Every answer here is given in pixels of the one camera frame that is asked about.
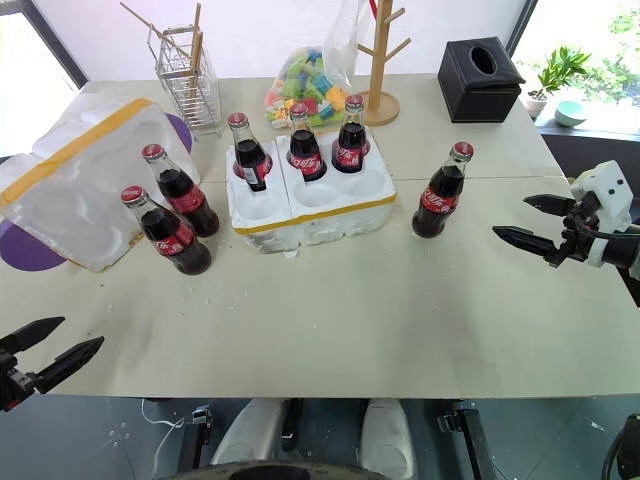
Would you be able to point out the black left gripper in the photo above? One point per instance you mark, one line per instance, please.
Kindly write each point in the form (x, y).
(12, 382)

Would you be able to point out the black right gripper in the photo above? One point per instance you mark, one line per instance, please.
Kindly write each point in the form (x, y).
(580, 235)

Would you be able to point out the glass cola bottle red cap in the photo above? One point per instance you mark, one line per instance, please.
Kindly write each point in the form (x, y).
(251, 160)
(187, 197)
(305, 152)
(351, 145)
(439, 202)
(172, 242)

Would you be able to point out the black leather tissue box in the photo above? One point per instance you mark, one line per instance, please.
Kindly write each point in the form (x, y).
(475, 85)

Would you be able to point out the white foam lid yellow tape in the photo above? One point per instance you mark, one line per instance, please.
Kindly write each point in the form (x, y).
(90, 185)

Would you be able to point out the white foam bottle tray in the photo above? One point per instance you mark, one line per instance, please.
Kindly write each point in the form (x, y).
(340, 210)

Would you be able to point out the purple round mat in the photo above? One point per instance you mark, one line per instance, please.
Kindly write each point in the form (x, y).
(27, 247)

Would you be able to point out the pale teal bowl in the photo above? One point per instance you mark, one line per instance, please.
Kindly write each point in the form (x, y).
(570, 114)

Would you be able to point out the green potted plant white pot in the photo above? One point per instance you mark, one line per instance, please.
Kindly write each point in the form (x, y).
(557, 70)

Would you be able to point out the wooden mug tree stand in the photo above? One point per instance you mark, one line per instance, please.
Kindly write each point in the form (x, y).
(380, 85)

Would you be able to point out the white rounded robot leg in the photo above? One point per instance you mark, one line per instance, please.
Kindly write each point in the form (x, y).
(387, 435)
(247, 432)

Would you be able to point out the dark rounded robot body shape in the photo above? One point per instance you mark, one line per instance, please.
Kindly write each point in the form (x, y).
(270, 472)

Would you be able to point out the plastic bag of colourful blocks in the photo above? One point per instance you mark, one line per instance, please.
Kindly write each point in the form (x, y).
(310, 82)

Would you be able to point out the long thin wooden stick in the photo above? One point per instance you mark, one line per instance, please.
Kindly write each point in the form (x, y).
(150, 24)

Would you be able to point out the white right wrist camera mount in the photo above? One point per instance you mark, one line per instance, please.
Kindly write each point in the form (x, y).
(610, 192)

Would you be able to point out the black table leg bracket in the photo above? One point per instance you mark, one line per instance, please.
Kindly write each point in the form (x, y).
(202, 425)
(467, 440)

